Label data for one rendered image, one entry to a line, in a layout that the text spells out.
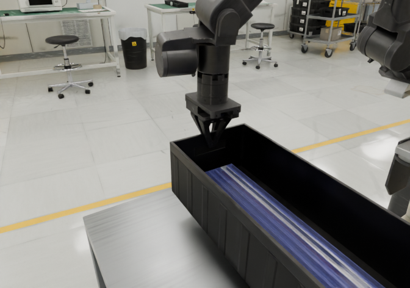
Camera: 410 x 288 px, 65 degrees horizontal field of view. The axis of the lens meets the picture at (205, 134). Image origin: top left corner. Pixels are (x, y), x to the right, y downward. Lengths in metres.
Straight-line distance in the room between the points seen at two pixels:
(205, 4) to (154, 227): 0.40
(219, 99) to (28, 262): 1.45
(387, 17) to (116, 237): 0.68
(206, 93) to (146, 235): 0.28
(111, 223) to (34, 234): 1.33
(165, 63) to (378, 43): 0.47
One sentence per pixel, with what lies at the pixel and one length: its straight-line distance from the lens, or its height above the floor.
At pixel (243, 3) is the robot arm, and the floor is 1.19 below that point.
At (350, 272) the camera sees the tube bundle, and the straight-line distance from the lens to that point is 0.49.
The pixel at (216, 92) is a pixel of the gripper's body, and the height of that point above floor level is 1.04.
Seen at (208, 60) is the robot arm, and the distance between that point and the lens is 0.55.
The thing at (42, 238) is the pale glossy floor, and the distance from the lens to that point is 1.93.
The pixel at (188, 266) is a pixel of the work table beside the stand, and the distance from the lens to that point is 0.57.
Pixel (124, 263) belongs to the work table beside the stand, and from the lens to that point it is 0.59.
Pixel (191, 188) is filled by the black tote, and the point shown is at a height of 0.90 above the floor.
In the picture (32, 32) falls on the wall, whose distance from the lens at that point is 5.74.
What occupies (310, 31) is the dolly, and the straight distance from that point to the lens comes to 6.61.
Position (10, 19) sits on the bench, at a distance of 4.14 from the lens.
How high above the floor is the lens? 1.23
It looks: 27 degrees down
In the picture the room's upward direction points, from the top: straight up
